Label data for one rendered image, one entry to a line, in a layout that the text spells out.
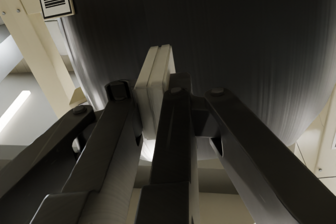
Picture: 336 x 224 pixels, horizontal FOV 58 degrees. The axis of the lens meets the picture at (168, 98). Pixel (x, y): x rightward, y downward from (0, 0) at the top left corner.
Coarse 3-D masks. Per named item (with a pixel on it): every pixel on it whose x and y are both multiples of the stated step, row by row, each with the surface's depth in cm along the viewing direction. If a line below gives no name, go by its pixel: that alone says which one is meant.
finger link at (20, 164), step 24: (72, 120) 13; (48, 144) 11; (24, 168) 10; (48, 168) 11; (72, 168) 12; (0, 192) 9; (24, 192) 10; (48, 192) 11; (0, 216) 9; (24, 216) 10
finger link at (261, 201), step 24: (216, 96) 13; (216, 120) 12; (240, 120) 11; (216, 144) 13; (240, 144) 9; (264, 144) 9; (240, 168) 10; (264, 168) 8; (288, 168) 8; (240, 192) 10; (264, 192) 8; (288, 192) 7; (312, 192) 7; (264, 216) 9; (288, 216) 7; (312, 216) 7
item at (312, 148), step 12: (324, 108) 60; (324, 120) 62; (312, 132) 69; (324, 132) 64; (300, 144) 79; (312, 144) 70; (324, 144) 66; (300, 156) 81; (312, 156) 71; (324, 156) 69; (312, 168) 72; (324, 168) 71; (324, 180) 74
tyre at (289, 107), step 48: (96, 0) 27; (144, 0) 26; (192, 0) 26; (240, 0) 26; (288, 0) 25; (96, 48) 29; (144, 48) 28; (192, 48) 28; (240, 48) 28; (288, 48) 27; (96, 96) 33; (240, 96) 31; (288, 96) 31; (144, 144) 37; (288, 144) 41
